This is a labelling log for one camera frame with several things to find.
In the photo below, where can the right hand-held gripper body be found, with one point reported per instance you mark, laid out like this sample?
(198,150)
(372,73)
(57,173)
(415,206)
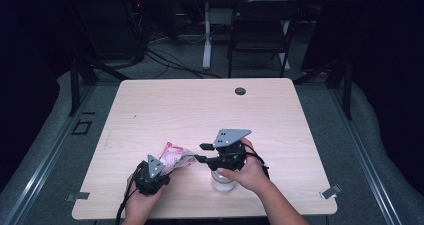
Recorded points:
(230,136)

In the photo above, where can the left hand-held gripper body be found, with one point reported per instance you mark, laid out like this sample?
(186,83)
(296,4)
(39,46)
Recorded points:
(151,181)

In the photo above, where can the clear pink-printed plastic bag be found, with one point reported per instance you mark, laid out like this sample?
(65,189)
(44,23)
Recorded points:
(173,155)

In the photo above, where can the clear plastic jar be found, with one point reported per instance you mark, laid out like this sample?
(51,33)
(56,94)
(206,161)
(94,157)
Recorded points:
(222,185)

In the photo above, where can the person's left hand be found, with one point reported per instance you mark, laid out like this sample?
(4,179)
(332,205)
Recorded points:
(141,208)

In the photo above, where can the person's right hand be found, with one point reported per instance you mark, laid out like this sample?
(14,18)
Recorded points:
(250,176)

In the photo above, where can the grey tape tab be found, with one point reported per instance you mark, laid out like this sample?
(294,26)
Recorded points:
(78,196)
(330,191)

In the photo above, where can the black metal stand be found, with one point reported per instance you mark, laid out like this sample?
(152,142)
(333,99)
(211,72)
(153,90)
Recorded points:
(74,91)
(347,95)

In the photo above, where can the grey box under desk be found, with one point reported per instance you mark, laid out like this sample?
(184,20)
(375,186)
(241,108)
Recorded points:
(220,16)

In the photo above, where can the black folding chair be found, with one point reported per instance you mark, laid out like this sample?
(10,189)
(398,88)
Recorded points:
(260,10)

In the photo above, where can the dark equipment cabinet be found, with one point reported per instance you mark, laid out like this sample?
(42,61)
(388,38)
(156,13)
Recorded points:
(110,31)

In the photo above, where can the black curtain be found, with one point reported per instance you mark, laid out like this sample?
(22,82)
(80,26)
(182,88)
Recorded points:
(26,68)
(390,68)

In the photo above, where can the aluminium floor rail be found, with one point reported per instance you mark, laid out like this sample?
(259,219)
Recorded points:
(43,161)
(366,171)

